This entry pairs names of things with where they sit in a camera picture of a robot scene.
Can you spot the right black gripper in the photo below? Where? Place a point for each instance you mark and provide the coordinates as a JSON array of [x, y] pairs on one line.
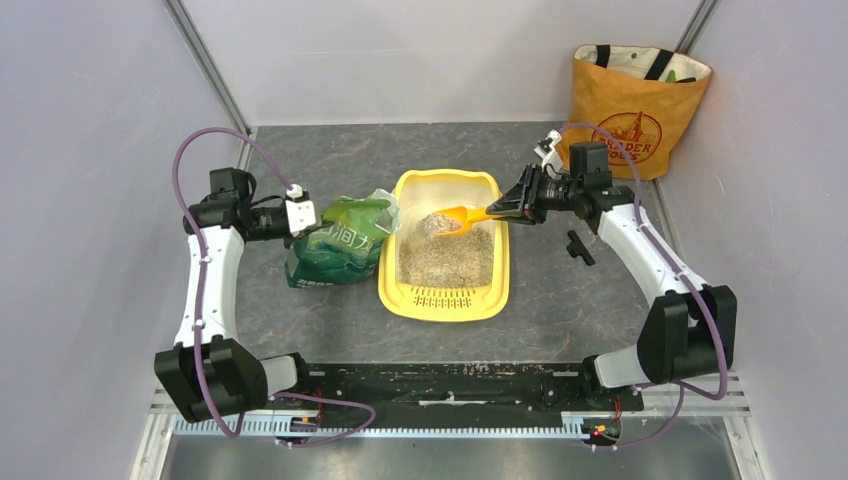
[[521, 202]]

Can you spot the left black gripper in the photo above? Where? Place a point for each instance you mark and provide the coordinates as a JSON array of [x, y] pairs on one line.
[[288, 237]]

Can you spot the orange litter scoop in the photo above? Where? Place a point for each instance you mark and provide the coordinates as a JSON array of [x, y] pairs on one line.
[[452, 221]]

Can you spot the green litter bag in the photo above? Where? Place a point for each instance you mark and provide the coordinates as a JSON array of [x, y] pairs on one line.
[[346, 248]]

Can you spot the yellow litter box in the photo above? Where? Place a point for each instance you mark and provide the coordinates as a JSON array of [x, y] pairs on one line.
[[419, 193]]

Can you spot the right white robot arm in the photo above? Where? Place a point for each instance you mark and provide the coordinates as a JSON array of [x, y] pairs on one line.
[[689, 333]]

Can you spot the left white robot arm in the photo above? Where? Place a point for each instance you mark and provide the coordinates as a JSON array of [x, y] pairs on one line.
[[208, 373]]

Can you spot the grey litter pile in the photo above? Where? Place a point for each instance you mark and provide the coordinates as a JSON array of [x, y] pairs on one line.
[[463, 261]]

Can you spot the small black clip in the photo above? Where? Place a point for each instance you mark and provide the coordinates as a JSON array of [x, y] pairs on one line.
[[577, 249]]

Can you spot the orange Trader Joe's bag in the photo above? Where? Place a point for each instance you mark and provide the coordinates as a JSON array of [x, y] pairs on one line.
[[644, 97]]

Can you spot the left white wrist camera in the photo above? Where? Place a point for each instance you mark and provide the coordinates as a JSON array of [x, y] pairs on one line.
[[301, 213]]

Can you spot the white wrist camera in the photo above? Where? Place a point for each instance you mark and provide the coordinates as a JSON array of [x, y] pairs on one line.
[[301, 213], [546, 151]]

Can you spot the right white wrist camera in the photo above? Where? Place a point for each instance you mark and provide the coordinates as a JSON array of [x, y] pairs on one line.
[[546, 151]]

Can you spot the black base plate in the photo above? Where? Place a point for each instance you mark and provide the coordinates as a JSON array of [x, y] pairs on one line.
[[457, 395]]

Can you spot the aluminium rail frame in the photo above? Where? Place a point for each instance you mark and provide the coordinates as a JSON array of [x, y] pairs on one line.
[[678, 434]]

